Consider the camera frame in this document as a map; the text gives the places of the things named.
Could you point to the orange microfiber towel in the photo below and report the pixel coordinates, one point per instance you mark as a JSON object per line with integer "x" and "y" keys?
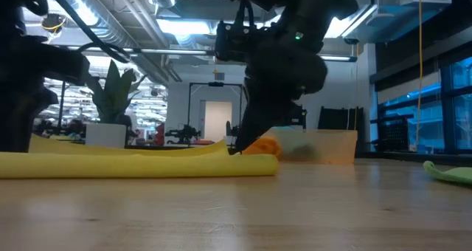
{"x": 267, "y": 146}

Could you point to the overhead beam with light strips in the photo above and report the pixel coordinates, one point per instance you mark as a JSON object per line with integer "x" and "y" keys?
{"x": 173, "y": 51}

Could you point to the black cabinet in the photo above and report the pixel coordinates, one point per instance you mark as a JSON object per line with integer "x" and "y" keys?
{"x": 301, "y": 114}

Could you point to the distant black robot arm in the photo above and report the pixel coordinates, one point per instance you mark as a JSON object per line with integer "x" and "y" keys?
{"x": 184, "y": 133}
{"x": 232, "y": 129}

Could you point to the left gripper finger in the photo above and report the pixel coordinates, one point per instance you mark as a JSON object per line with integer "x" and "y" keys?
{"x": 18, "y": 122}

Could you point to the white plant pot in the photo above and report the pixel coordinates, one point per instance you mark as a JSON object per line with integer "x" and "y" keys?
{"x": 105, "y": 134}

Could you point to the distant black stand frame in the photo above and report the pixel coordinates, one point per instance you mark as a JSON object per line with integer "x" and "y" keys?
{"x": 215, "y": 84}

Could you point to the green artificial plant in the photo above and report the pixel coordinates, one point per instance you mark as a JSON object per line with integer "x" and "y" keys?
{"x": 110, "y": 96}

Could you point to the black cases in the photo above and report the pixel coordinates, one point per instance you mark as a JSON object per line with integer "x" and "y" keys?
{"x": 341, "y": 118}

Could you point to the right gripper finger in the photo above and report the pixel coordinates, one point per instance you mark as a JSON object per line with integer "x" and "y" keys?
{"x": 262, "y": 114}

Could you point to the black mesh bin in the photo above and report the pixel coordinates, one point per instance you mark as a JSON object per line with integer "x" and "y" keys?
{"x": 392, "y": 133}

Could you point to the green microfiber towel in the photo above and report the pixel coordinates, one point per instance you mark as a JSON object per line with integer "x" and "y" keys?
{"x": 453, "y": 175}

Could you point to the black overhead camera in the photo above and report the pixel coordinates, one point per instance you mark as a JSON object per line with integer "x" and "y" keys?
{"x": 53, "y": 22}

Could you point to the yellow microfiber towel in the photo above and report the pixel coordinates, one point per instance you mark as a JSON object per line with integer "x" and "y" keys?
{"x": 129, "y": 166}

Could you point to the orange plastic basket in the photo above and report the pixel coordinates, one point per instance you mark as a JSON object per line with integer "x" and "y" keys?
{"x": 339, "y": 147}

